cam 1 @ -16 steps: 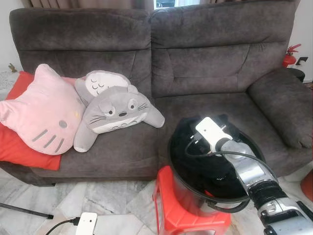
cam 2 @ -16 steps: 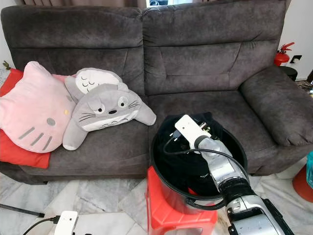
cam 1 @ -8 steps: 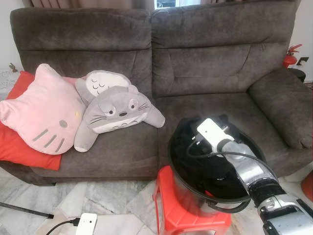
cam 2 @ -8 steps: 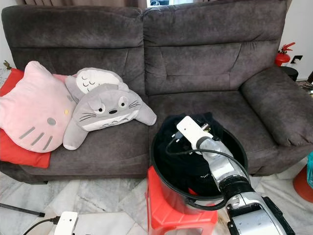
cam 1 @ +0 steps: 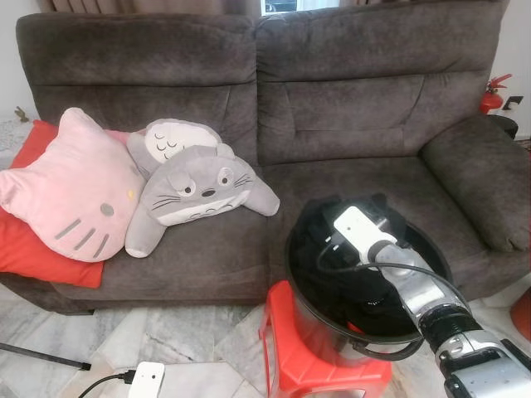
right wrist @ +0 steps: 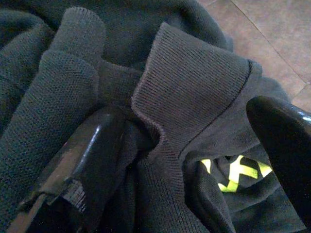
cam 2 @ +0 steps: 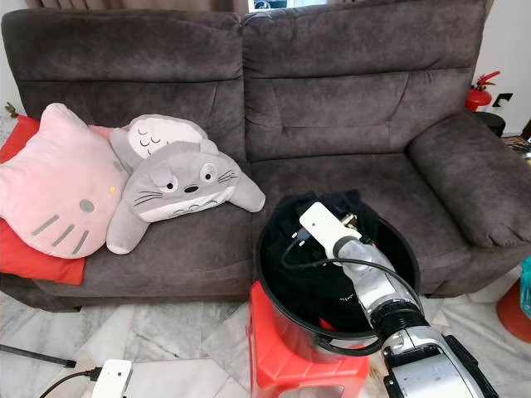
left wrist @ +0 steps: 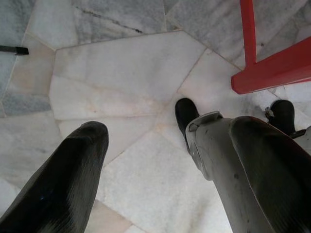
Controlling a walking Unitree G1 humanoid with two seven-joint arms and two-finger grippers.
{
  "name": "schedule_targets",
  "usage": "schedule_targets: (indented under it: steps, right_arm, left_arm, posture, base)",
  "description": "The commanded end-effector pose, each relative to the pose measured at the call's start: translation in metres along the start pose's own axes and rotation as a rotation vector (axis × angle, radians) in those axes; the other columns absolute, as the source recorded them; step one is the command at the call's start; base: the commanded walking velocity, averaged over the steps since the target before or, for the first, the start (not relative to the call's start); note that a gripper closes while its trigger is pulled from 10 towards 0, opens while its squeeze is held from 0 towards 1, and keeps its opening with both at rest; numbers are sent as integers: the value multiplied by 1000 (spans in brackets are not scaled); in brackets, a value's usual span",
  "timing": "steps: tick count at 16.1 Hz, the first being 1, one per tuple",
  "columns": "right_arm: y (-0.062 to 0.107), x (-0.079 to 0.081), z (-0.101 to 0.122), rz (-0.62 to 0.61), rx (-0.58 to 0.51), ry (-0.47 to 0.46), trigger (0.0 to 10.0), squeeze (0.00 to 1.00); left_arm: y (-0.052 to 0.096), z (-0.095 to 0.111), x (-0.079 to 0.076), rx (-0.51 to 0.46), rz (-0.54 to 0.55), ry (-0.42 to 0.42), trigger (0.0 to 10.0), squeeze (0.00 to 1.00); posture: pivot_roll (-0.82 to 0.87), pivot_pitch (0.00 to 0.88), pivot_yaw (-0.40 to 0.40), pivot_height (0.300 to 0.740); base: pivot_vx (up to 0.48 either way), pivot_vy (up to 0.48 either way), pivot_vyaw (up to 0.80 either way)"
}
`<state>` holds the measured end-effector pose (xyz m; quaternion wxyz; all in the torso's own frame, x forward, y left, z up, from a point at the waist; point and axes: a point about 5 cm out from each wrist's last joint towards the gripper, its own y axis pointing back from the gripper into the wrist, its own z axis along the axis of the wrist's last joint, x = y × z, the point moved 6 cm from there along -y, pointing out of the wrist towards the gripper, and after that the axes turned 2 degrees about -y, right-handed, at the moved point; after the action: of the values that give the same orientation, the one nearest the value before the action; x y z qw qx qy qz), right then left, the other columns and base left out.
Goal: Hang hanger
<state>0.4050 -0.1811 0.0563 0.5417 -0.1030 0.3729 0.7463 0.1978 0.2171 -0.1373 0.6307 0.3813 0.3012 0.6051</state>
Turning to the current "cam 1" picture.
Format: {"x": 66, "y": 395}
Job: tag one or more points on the red plastic stool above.
{"x": 290, "y": 365}

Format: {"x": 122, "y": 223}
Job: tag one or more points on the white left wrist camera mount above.
{"x": 146, "y": 381}

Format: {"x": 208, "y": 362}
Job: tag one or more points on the black round side table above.
{"x": 504, "y": 126}

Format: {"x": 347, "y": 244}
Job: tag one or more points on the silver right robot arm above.
{"x": 431, "y": 298}

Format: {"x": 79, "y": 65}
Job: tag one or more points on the red cushion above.
{"x": 33, "y": 257}

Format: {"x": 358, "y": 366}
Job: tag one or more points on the grey Totoro plush pillow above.
{"x": 207, "y": 195}

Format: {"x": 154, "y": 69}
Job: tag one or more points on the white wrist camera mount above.
{"x": 357, "y": 230}
{"x": 146, "y": 381}

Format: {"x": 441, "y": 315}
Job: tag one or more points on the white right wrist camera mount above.
{"x": 357, "y": 230}

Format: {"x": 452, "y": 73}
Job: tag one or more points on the red fire extinguisher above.
{"x": 494, "y": 98}

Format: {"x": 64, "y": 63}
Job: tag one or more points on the black plastic bucket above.
{"x": 303, "y": 274}

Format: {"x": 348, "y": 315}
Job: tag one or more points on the dark grey fabric sofa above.
{"x": 348, "y": 99}

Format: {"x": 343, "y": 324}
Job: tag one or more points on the pink cat face pillow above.
{"x": 66, "y": 191}

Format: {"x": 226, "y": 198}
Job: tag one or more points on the red round plastic object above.
{"x": 523, "y": 319}

